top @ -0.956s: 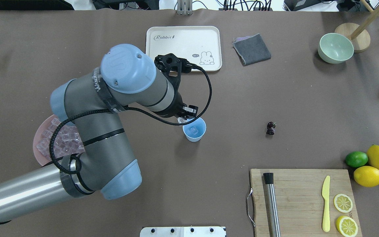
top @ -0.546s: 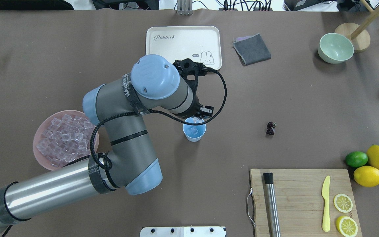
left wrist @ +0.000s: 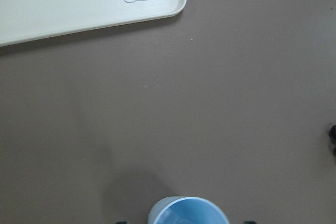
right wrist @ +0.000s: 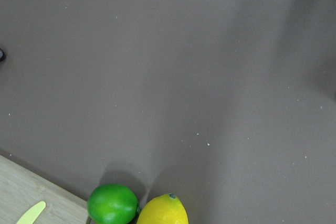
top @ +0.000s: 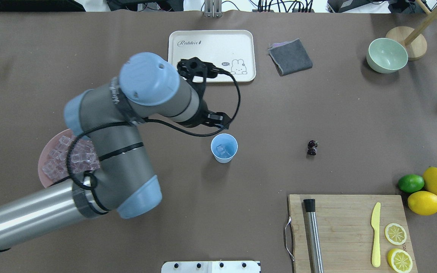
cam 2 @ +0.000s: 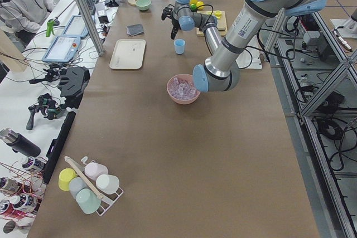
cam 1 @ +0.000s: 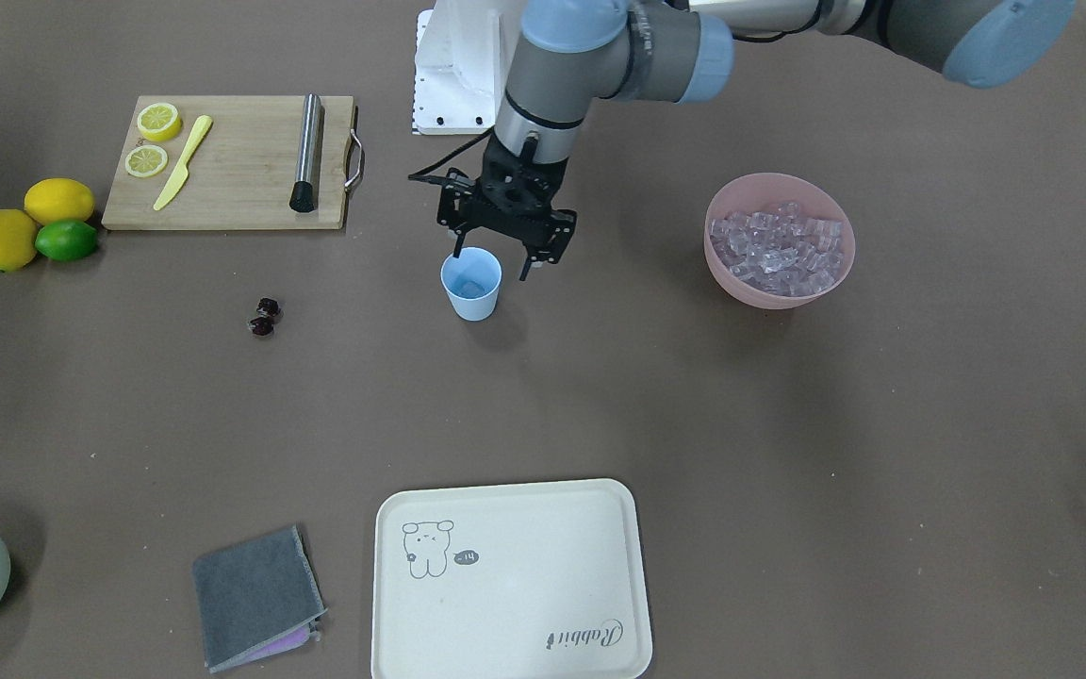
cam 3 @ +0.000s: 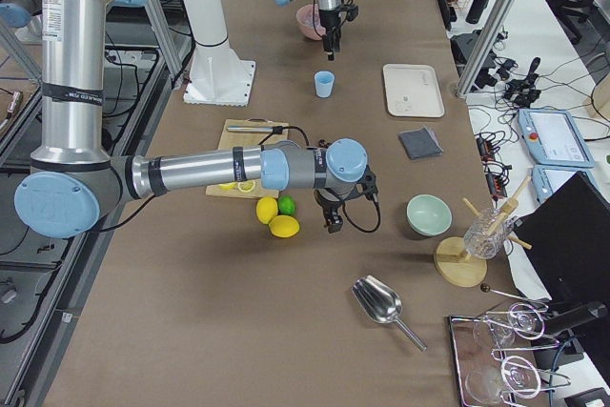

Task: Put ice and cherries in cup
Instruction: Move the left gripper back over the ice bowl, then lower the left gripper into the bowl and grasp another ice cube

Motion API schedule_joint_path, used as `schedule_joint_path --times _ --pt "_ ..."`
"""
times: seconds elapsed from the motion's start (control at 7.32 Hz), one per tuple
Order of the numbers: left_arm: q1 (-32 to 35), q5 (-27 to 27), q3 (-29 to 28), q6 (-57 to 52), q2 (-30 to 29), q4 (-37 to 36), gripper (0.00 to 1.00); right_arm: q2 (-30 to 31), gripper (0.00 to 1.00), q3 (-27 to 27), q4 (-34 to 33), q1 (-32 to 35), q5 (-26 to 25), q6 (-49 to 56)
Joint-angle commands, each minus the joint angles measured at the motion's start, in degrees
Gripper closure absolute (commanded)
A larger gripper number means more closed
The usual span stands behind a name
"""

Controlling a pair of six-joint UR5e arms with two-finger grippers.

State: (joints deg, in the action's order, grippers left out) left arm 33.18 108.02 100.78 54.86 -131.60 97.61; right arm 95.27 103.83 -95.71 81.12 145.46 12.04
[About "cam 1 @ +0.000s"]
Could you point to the light blue plastic cup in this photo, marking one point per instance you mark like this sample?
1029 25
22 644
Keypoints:
475 264

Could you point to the dark red cherries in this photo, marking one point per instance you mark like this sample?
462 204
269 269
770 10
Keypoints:
268 313

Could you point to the yellow lemon front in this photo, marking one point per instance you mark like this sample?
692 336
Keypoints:
17 240

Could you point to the yellow lemon near lime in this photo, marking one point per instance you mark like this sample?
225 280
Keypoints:
59 199

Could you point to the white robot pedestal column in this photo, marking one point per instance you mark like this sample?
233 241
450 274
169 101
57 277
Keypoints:
464 49

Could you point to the wooden cutting board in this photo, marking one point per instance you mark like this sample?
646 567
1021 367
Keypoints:
243 172

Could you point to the grey folded cloth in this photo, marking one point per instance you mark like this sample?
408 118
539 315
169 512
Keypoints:
256 598

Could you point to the pink bowl with ice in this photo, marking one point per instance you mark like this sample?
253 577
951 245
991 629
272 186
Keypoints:
776 242

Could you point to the green lime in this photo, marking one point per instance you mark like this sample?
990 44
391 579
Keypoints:
66 240

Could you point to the black handled metal knife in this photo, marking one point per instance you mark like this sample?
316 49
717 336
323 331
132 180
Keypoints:
304 193

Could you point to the yellow plastic knife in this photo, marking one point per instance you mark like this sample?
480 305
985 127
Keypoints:
180 173

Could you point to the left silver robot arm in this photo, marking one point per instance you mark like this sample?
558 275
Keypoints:
570 53

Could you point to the lemon half slice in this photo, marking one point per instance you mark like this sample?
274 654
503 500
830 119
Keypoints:
145 161
159 122

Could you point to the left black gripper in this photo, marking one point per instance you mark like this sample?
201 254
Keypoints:
453 211

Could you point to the beige plastic tray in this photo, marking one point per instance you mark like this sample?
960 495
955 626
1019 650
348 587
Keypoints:
526 580

